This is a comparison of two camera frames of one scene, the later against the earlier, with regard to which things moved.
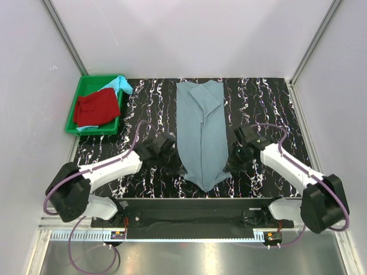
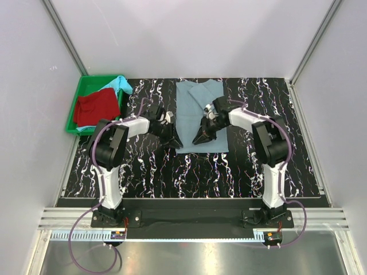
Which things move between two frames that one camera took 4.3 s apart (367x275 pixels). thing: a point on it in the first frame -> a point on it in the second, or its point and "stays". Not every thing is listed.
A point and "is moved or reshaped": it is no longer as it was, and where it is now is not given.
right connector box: x=273 y=236 stays
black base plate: x=190 y=215 stays
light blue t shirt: x=121 y=83 stays
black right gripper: x=232 y=165 -> x=201 y=137
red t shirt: x=96 y=109 stays
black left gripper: x=177 y=167 -> x=175 y=142
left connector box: x=120 y=235 stays
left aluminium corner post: x=66 y=37 stays
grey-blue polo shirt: x=201 y=133 is moved or reshaped
